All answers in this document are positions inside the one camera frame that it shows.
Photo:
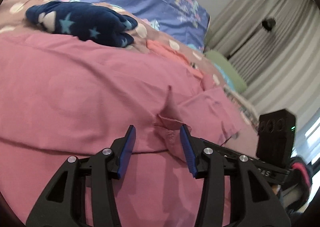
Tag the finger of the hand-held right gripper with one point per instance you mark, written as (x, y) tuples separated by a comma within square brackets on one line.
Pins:
[(230, 153)]

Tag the black device on stand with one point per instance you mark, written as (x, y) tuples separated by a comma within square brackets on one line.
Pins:
[(268, 24)]

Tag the striped beige curtain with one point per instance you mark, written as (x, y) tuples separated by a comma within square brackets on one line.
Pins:
[(287, 54)]

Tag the green pillow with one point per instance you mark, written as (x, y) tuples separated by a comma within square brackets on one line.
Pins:
[(232, 74)]

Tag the navy star-print garment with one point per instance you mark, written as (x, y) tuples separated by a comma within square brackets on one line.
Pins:
[(80, 21)]

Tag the pink garment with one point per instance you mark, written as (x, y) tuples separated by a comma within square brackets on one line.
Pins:
[(75, 92)]

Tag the light blue cloth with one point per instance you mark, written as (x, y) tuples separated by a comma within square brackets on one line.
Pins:
[(223, 74)]

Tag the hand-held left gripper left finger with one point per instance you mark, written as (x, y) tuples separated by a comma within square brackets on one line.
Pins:
[(128, 147)]

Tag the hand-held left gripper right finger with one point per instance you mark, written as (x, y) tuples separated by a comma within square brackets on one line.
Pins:
[(187, 147)]

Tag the mauve dotted blanket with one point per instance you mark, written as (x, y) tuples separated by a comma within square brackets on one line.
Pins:
[(15, 16)]

